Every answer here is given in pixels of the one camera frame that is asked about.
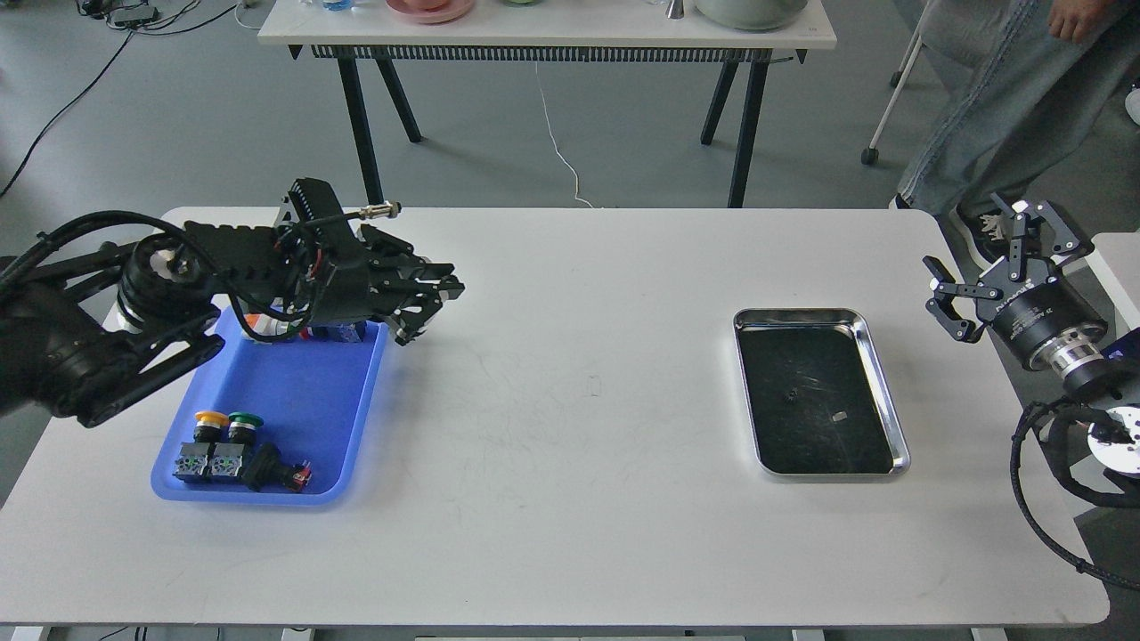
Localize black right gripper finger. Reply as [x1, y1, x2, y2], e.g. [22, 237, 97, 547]
[990, 193, 1096, 279]
[922, 255, 1003, 344]

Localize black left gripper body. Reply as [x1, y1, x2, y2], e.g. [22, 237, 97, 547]
[309, 232, 383, 325]

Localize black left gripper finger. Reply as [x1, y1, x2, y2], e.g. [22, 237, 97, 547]
[358, 224, 453, 281]
[374, 275, 467, 344]

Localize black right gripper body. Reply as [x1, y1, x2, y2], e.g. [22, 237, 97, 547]
[974, 267, 1108, 373]

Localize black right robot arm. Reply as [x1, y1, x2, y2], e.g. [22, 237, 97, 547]
[923, 195, 1137, 591]

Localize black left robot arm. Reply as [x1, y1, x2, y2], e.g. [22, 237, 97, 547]
[1, 178, 465, 427]

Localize white side table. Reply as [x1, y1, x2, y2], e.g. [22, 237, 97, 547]
[1088, 232, 1139, 334]

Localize orange white push button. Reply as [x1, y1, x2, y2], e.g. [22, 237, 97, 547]
[241, 313, 270, 332]

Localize blue plastic tray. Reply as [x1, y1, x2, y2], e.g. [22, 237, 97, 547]
[150, 309, 388, 508]

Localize steel tray with black mat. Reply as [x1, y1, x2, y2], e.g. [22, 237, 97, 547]
[733, 307, 912, 482]

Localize person in jeans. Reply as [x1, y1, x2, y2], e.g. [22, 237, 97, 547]
[891, 1, 1139, 269]

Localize grey office chair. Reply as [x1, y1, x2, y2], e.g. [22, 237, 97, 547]
[860, 1, 936, 167]

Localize pink plate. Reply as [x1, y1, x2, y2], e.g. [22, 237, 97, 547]
[384, 0, 477, 25]

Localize white background table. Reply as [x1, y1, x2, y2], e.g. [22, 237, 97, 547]
[257, 1, 837, 208]

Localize grey-green bowl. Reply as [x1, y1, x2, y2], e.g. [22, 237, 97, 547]
[695, 0, 809, 31]

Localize silver cone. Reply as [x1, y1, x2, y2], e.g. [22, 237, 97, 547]
[666, 0, 687, 21]

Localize white cable on floor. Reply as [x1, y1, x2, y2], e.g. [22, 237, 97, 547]
[534, 62, 594, 209]

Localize black red-tipped switch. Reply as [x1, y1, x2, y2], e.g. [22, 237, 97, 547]
[241, 443, 311, 492]

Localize green push button switch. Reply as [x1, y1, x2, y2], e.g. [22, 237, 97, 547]
[207, 411, 264, 482]

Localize yellow push button switch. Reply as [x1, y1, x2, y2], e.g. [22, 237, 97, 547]
[171, 409, 231, 482]

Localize black cables on floor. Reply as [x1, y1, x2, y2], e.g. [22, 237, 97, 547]
[0, 0, 241, 198]

